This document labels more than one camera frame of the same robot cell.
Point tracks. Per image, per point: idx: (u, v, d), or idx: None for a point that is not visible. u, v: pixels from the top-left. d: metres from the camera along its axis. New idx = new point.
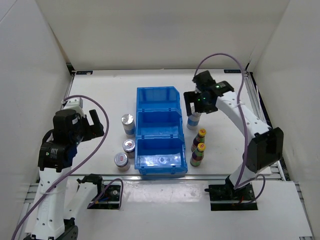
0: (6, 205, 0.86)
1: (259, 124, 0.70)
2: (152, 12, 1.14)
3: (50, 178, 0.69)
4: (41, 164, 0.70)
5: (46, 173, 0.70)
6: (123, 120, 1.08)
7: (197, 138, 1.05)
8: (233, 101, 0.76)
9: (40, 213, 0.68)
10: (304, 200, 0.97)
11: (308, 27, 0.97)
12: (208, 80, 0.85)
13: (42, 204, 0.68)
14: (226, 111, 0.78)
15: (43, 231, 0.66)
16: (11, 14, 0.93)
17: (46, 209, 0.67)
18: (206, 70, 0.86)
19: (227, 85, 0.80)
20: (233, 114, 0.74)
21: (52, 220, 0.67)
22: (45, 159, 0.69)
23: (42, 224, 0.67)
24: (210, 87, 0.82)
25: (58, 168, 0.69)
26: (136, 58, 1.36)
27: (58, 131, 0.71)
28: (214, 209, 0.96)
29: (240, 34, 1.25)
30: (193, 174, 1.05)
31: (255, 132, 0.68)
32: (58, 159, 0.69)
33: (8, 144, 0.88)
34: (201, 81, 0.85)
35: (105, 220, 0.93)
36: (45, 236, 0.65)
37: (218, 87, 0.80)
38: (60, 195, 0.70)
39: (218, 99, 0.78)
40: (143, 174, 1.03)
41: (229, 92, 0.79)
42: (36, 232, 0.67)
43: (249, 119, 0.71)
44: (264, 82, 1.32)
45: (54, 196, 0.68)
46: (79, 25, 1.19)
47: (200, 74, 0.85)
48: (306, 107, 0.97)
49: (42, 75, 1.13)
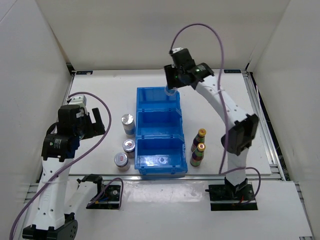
0: (6, 205, 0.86)
1: (239, 111, 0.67)
2: (152, 12, 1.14)
3: (53, 167, 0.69)
4: (45, 153, 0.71)
5: (49, 163, 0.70)
6: (123, 121, 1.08)
7: (196, 138, 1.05)
8: (213, 86, 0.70)
9: (41, 203, 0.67)
10: (304, 200, 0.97)
11: (308, 27, 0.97)
12: (187, 60, 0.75)
13: (43, 194, 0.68)
14: (206, 97, 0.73)
15: (44, 221, 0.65)
16: (11, 15, 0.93)
17: (47, 199, 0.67)
18: (185, 49, 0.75)
19: (207, 68, 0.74)
20: (214, 100, 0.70)
21: (53, 209, 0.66)
22: (49, 149, 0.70)
23: (42, 214, 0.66)
24: (189, 69, 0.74)
25: (61, 158, 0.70)
26: (136, 57, 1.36)
27: (62, 124, 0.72)
28: (215, 209, 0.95)
29: (240, 34, 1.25)
30: (193, 175, 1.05)
31: (235, 121, 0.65)
32: (62, 149, 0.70)
33: (8, 144, 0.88)
34: (178, 60, 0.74)
35: (105, 220, 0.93)
36: (46, 226, 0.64)
37: (198, 70, 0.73)
38: (61, 185, 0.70)
39: (199, 84, 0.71)
40: (143, 174, 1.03)
41: (209, 76, 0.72)
42: (36, 222, 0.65)
43: (229, 106, 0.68)
44: (264, 82, 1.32)
45: (55, 185, 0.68)
46: (79, 25, 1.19)
47: (178, 54, 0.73)
48: (306, 106, 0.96)
49: (42, 75, 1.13)
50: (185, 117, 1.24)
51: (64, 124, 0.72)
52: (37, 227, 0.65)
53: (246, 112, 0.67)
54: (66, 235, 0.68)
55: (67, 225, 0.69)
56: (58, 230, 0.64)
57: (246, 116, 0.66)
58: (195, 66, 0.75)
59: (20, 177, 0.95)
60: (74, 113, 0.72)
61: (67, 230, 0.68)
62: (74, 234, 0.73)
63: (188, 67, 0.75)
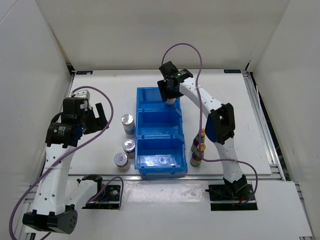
0: (6, 205, 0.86)
1: (214, 102, 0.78)
2: (152, 12, 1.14)
3: (56, 153, 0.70)
4: (49, 141, 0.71)
5: (52, 149, 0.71)
6: (123, 121, 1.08)
7: (197, 138, 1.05)
8: (192, 84, 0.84)
9: (43, 188, 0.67)
10: (304, 200, 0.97)
11: (308, 27, 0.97)
12: (171, 69, 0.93)
13: (45, 179, 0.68)
14: (188, 95, 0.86)
15: (45, 206, 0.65)
16: (11, 15, 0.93)
17: (49, 184, 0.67)
18: (169, 61, 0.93)
19: (187, 72, 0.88)
20: (193, 96, 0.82)
21: (54, 195, 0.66)
22: (52, 136, 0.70)
23: (43, 198, 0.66)
24: (172, 75, 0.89)
25: (64, 144, 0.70)
26: (136, 57, 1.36)
27: (66, 113, 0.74)
28: (214, 209, 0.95)
29: (240, 34, 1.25)
30: (193, 175, 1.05)
31: (210, 109, 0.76)
32: (65, 136, 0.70)
33: (8, 144, 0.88)
34: (165, 71, 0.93)
35: (105, 220, 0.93)
36: (46, 211, 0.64)
37: (179, 74, 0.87)
38: (64, 172, 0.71)
39: (180, 85, 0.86)
40: (143, 174, 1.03)
41: (189, 78, 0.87)
42: (36, 207, 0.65)
43: (206, 99, 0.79)
44: (264, 82, 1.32)
45: (58, 171, 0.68)
46: (80, 25, 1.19)
47: (163, 65, 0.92)
48: (306, 106, 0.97)
49: (42, 75, 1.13)
50: (185, 118, 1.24)
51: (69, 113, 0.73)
52: (38, 212, 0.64)
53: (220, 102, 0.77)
54: (66, 224, 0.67)
55: (67, 213, 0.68)
56: (58, 217, 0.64)
57: (220, 105, 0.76)
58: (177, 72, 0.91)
59: (20, 177, 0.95)
60: (78, 103, 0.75)
61: (67, 219, 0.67)
62: (74, 225, 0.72)
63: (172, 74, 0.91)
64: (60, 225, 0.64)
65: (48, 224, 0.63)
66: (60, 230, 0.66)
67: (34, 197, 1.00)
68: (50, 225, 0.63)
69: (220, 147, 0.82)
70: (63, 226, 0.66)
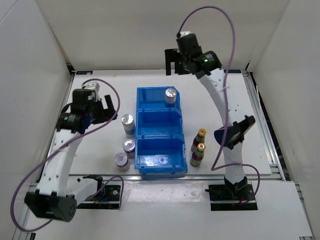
0: (6, 205, 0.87)
1: (239, 112, 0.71)
2: (152, 12, 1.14)
3: (64, 137, 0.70)
4: (59, 127, 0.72)
5: (61, 134, 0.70)
6: (123, 121, 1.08)
7: (196, 138, 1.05)
8: (219, 82, 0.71)
9: (48, 169, 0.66)
10: (304, 200, 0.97)
11: (308, 27, 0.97)
12: (194, 46, 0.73)
13: (52, 160, 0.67)
14: (209, 90, 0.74)
15: (48, 186, 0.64)
16: (11, 15, 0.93)
17: (54, 165, 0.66)
18: (193, 34, 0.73)
19: (216, 60, 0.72)
20: (217, 97, 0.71)
21: (59, 176, 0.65)
22: (63, 123, 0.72)
23: (48, 178, 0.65)
24: (196, 58, 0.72)
25: (73, 130, 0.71)
26: (136, 58, 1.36)
27: (75, 103, 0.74)
28: (214, 209, 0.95)
29: (240, 34, 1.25)
30: (193, 175, 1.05)
31: (233, 121, 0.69)
32: (75, 123, 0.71)
33: (8, 144, 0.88)
34: (185, 46, 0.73)
35: (105, 220, 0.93)
36: (48, 190, 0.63)
37: (206, 60, 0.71)
38: (69, 156, 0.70)
39: (205, 76, 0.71)
40: (143, 174, 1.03)
41: (216, 70, 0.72)
42: (40, 186, 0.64)
43: (231, 106, 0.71)
44: (264, 82, 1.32)
45: (64, 154, 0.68)
46: (79, 25, 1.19)
47: (185, 38, 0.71)
48: (306, 106, 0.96)
49: (42, 75, 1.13)
50: (185, 118, 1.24)
51: (78, 103, 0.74)
52: (40, 191, 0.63)
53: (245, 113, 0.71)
54: (66, 209, 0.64)
55: (69, 198, 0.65)
56: (60, 198, 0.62)
57: (244, 117, 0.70)
58: (202, 54, 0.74)
59: (20, 177, 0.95)
60: (87, 95, 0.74)
61: (68, 204, 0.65)
62: (74, 213, 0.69)
63: (194, 54, 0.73)
64: (61, 207, 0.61)
65: (50, 203, 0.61)
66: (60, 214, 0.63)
67: None
68: (52, 205, 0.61)
69: (227, 151, 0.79)
70: (64, 210, 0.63)
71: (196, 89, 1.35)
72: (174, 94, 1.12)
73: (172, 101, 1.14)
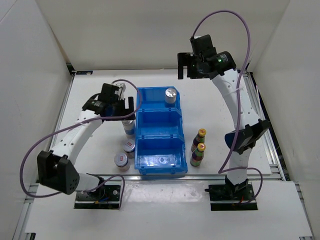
0: (6, 205, 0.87)
1: (252, 115, 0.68)
2: (152, 12, 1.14)
3: (87, 115, 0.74)
4: (84, 108, 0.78)
5: (86, 112, 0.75)
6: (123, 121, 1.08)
7: (196, 138, 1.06)
8: (232, 83, 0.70)
9: (66, 136, 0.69)
10: (304, 200, 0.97)
11: (308, 27, 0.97)
12: (208, 47, 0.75)
13: (72, 130, 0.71)
14: (222, 91, 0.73)
15: (61, 149, 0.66)
16: (11, 15, 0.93)
17: (72, 134, 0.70)
18: (208, 35, 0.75)
19: (230, 61, 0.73)
20: (230, 98, 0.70)
21: (73, 144, 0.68)
22: (89, 104, 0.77)
23: (63, 143, 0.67)
24: (210, 57, 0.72)
25: (97, 111, 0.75)
26: (136, 57, 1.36)
27: (103, 95, 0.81)
28: (214, 209, 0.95)
29: (240, 34, 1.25)
30: (193, 175, 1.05)
31: (245, 124, 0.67)
32: (99, 108, 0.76)
33: (8, 144, 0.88)
34: (199, 47, 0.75)
35: (105, 220, 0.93)
36: (61, 153, 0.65)
37: (220, 61, 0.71)
38: (87, 133, 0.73)
39: (218, 76, 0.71)
40: (144, 174, 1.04)
41: (230, 70, 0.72)
42: (54, 149, 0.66)
43: (244, 108, 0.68)
44: (264, 82, 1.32)
45: (84, 127, 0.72)
46: (79, 25, 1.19)
47: (200, 39, 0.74)
48: (306, 106, 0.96)
49: (42, 75, 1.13)
50: (185, 118, 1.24)
51: (106, 94, 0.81)
52: (53, 152, 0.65)
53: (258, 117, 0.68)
54: (68, 178, 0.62)
55: (75, 170, 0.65)
56: (69, 163, 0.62)
57: (258, 120, 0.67)
58: (216, 54, 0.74)
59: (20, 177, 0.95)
60: (114, 90, 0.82)
61: (72, 175, 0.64)
62: (71, 191, 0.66)
63: (208, 54, 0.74)
64: (66, 171, 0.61)
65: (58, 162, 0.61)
66: (61, 181, 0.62)
67: (34, 197, 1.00)
68: (59, 165, 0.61)
69: (235, 155, 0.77)
70: (67, 178, 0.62)
71: (196, 89, 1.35)
72: (174, 94, 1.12)
73: (172, 101, 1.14)
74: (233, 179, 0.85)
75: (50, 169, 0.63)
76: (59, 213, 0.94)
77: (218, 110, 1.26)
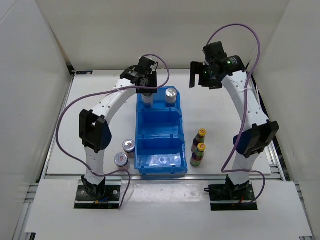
0: (6, 205, 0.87)
1: (260, 115, 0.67)
2: (152, 12, 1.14)
3: (124, 83, 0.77)
4: (121, 76, 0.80)
5: (122, 80, 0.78)
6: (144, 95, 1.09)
7: (196, 138, 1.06)
8: (241, 83, 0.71)
9: (104, 100, 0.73)
10: (304, 200, 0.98)
11: (308, 27, 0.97)
12: (218, 52, 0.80)
13: (110, 95, 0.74)
14: (231, 92, 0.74)
15: (99, 110, 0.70)
16: (11, 15, 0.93)
17: (110, 98, 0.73)
18: (218, 42, 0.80)
19: (239, 63, 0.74)
20: (237, 98, 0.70)
21: (110, 108, 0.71)
22: (126, 73, 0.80)
23: (101, 105, 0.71)
24: (219, 60, 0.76)
25: (132, 81, 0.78)
26: (135, 57, 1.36)
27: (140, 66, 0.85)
28: (214, 209, 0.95)
29: (239, 35, 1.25)
30: (193, 175, 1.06)
31: (252, 123, 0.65)
32: (135, 78, 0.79)
33: (8, 144, 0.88)
34: (211, 53, 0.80)
35: (105, 220, 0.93)
36: (99, 114, 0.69)
37: (229, 63, 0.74)
38: (122, 99, 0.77)
39: (226, 77, 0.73)
40: (144, 174, 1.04)
41: (239, 71, 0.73)
42: (93, 109, 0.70)
43: (251, 108, 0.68)
44: (264, 82, 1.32)
45: (120, 94, 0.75)
46: (80, 25, 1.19)
47: (211, 45, 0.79)
48: (306, 106, 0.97)
49: (42, 75, 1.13)
50: (185, 117, 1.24)
51: (142, 67, 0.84)
52: (92, 112, 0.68)
53: (267, 117, 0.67)
54: (103, 136, 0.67)
55: (109, 130, 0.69)
56: (105, 123, 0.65)
57: (266, 121, 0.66)
58: (226, 58, 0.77)
59: (20, 176, 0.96)
60: (150, 63, 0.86)
61: (107, 133, 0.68)
62: (104, 148, 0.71)
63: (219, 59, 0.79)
64: (103, 130, 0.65)
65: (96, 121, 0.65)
66: (97, 138, 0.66)
67: (34, 197, 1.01)
68: (96, 124, 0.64)
69: (240, 158, 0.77)
70: (102, 135, 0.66)
71: (197, 89, 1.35)
72: (174, 94, 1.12)
73: (172, 101, 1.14)
74: (234, 180, 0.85)
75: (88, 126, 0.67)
76: (59, 213, 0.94)
77: (218, 110, 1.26)
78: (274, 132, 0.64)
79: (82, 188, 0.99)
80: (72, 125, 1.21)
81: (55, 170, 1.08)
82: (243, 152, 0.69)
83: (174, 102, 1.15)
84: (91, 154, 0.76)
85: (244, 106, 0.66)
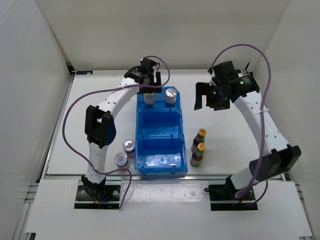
0: (6, 205, 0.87)
1: (278, 139, 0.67)
2: (152, 12, 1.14)
3: (128, 82, 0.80)
4: (125, 75, 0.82)
5: (126, 80, 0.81)
6: (146, 96, 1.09)
7: (196, 138, 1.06)
8: (256, 105, 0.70)
9: (110, 97, 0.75)
10: (304, 200, 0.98)
11: (308, 27, 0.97)
12: (229, 72, 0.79)
13: (115, 92, 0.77)
14: (245, 114, 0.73)
15: (106, 106, 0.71)
16: (11, 15, 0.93)
17: (115, 96, 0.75)
18: (229, 61, 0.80)
19: (253, 83, 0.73)
20: (253, 120, 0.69)
21: (115, 104, 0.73)
22: (130, 72, 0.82)
23: (107, 102, 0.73)
24: (231, 81, 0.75)
25: (136, 79, 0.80)
26: (135, 57, 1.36)
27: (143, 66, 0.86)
28: (214, 209, 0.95)
29: (239, 35, 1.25)
30: (193, 174, 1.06)
31: (272, 149, 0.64)
32: (139, 77, 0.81)
33: (7, 144, 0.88)
34: (222, 72, 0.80)
35: (105, 220, 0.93)
36: (105, 109, 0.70)
37: (242, 83, 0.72)
38: (127, 98, 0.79)
39: (240, 98, 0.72)
40: (143, 174, 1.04)
41: (253, 92, 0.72)
42: (100, 105, 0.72)
43: (269, 131, 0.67)
44: (264, 82, 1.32)
45: (125, 91, 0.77)
46: (79, 25, 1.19)
47: (222, 64, 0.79)
48: (306, 106, 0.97)
49: (42, 75, 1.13)
50: (185, 117, 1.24)
51: (145, 66, 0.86)
52: (99, 107, 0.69)
53: (287, 141, 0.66)
54: (109, 131, 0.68)
55: (114, 126, 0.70)
56: (111, 118, 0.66)
57: (286, 146, 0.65)
58: (238, 77, 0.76)
59: (20, 176, 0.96)
60: (153, 63, 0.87)
61: (112, 129, 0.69)
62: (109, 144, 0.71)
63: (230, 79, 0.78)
64: (108, 125, 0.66)
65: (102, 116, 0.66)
66: (103, 132, 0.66)
67: (34, 197, 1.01)
68: (102, 118, 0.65)
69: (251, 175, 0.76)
70: (108, 130, 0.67)
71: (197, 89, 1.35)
72: (174, 94, 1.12)
73: (172, 101, 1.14)
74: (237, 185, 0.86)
75: (94, 122, 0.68)
76: (59, 213, 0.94)
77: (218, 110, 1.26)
78: (296, 157, 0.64)
79: (82, 188, 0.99)
80: (72, 125, 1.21)
81: (55, 170, 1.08)
82: (260, 176, 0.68)
83: (174, 102, 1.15)
84: (95, 150, 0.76)
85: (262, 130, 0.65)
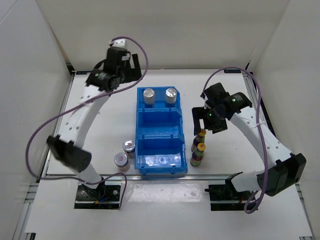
0: (6, 205, 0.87)
1: (281, 149, 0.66)
2: (152, 12, 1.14)
3: (91, 93, 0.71)
4: (88, 82, 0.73)
5: (89, 89, 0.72)
6: (146, 92, 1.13)
7: (197, 138, 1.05)
8: (251, 119, 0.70)
9: (71, 120, 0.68)
10: (304, 200, 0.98)
11: (308, 27, 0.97)
12: (221, 93, 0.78)
13: (76, 112, 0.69)
14: (243, 129, 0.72)
15: (68, 134, 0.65)
16: (11, 15, 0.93)
17: (77, 117, 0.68)
18: (218, 83, 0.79)
19: (244, 99, 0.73)
20: (251, 133, 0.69)
21: (79, 128, 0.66)
22: (93, 78, 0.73)
23: (68, 127, 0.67)
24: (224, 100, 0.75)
25: (100, 88, 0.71)
26: None
27: (109, 62, 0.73)
28: (215, 209, 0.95)
29: (239, 34, 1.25)
30: (193, 174, 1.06)
31: (276, 160, 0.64)
32: (103, 82, 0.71)
33: (7, 144, 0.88)
34: (213, 93, 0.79)
35: (105, 220, 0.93)
36: (67, 138, 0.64)
37: (234, 100, 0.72)
38: (92, 112, 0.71)
39: (235, 114, 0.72)
40: (143, 174, 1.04)
41: (247, 108, 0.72)
42: (61, 133, 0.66)
43: (270, 143, 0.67)
44: (264, 82, 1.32)
45: (87, 109, 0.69)
46: (79, 24, 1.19)
47: (212, 87, 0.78)
48: (306, 106, 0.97)
49: (42, 75, 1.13)
50: (185, 118, 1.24)
51: (111, 61, 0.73)
52: (60, 137, 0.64)
53: (290, 150, 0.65)
54: (80, 159, 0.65)
55: (83, 151, 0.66)
56: (75, 149, 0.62)
57: (290, 155, 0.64)
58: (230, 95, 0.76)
59: (20, 176, 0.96)
60: (121, 54, 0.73)
61: (82, 155, 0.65)
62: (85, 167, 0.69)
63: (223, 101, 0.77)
64: (74, 156, 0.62)
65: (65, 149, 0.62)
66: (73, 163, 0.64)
67: (34, 197, 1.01)
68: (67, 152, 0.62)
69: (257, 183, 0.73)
70: (78, 159, 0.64)
71: (196, 89, 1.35)
72: (174, 94, 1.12)
73: (172, 101, 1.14)
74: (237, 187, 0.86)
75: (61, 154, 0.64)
76: (59, 213, 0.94)
77: None
78: (302, 165, 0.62)
79: (82, 188, 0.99)
80: None
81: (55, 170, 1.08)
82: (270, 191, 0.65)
83: (174, 102, 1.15)
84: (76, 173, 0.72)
85: (262, 143, 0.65)
